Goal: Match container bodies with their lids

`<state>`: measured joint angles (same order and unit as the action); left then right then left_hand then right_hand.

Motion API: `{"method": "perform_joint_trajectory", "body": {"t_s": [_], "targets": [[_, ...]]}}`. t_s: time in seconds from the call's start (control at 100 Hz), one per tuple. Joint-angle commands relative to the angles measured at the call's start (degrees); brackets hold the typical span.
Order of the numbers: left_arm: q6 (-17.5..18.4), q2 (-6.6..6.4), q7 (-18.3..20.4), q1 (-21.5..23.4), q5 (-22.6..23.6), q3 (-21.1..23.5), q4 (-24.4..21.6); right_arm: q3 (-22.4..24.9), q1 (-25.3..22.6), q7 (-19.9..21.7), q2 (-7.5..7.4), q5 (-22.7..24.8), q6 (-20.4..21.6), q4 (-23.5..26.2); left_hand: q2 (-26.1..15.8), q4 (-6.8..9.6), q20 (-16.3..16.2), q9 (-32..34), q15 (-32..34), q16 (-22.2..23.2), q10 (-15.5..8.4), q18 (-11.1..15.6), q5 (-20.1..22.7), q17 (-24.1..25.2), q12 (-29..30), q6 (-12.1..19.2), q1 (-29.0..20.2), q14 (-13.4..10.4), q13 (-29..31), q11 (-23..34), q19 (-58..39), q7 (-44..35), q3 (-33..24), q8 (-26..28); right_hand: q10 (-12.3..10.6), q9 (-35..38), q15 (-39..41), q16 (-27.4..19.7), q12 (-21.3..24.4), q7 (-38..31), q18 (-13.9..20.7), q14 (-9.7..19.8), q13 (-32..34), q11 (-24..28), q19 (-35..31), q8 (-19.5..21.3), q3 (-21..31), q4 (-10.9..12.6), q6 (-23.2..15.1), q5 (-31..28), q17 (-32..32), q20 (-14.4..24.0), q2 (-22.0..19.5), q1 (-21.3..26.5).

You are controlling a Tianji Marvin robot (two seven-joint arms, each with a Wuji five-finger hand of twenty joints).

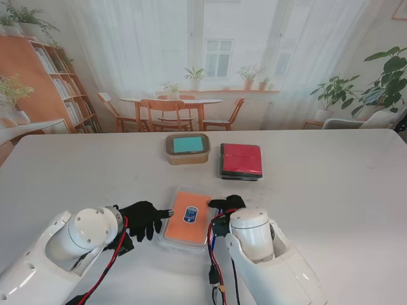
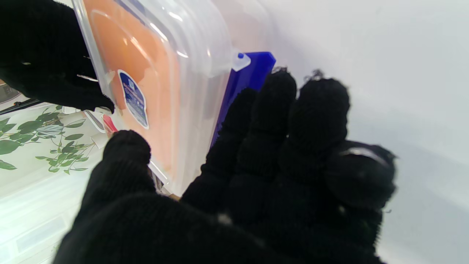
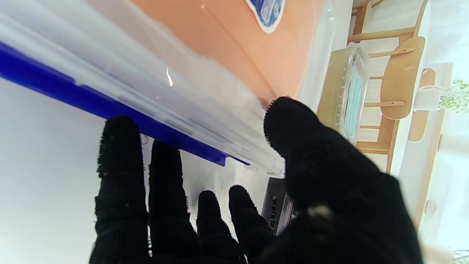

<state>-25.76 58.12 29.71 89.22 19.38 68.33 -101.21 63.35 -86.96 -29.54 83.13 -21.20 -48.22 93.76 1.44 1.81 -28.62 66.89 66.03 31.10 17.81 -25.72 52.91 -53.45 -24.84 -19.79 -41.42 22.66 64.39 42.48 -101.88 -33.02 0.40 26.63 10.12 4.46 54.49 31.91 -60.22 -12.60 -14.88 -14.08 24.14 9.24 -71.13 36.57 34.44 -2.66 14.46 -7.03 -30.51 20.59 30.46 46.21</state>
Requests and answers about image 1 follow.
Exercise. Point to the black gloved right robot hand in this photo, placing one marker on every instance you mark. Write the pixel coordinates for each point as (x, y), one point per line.
(232, 203)

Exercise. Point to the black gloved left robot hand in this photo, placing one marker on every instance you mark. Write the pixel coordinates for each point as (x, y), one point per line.
(143, 220)

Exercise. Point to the black plastic tray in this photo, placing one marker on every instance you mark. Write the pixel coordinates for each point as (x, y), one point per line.
(222, 176)

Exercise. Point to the red container lid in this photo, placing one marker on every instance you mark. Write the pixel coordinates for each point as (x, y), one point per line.
(241, 159)

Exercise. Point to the clear lid with orange label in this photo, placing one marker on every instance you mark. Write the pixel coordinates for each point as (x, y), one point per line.
(187, 232)

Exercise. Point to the clear container with blue clips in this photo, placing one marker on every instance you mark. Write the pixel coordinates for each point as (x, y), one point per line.
(181, 248)

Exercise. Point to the brown paper food container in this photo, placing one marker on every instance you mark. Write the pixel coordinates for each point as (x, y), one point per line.
(187, 159)

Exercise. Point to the clear lid with teal label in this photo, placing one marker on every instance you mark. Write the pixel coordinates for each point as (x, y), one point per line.
(187, 144)

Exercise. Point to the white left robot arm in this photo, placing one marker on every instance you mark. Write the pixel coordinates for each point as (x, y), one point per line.
(47, 260)

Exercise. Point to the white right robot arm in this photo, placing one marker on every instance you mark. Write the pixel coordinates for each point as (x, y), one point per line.
(270, 263)

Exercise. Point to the printed room scene backdrop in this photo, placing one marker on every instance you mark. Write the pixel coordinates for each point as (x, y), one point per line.
(222, 31)

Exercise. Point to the black equipment piece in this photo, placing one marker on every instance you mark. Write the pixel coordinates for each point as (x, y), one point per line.
(401, 124)

